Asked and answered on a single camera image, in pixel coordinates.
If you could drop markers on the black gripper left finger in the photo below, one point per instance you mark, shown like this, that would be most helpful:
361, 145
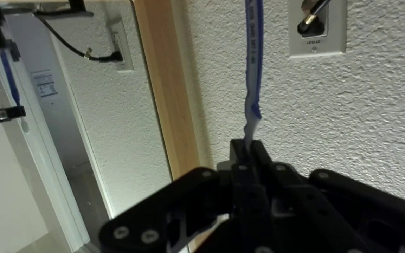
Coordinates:
203, 211

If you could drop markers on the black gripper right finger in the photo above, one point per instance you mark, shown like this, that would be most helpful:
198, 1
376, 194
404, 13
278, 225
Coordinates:
334, 215

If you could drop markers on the blue and white toothbrush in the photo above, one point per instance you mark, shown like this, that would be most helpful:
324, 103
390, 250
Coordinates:
255, 61

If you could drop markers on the black power plug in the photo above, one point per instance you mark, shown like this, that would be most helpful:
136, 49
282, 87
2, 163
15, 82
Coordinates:
312, 21

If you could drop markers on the white wall outlet plate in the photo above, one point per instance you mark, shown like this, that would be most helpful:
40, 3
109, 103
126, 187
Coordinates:
338, 28

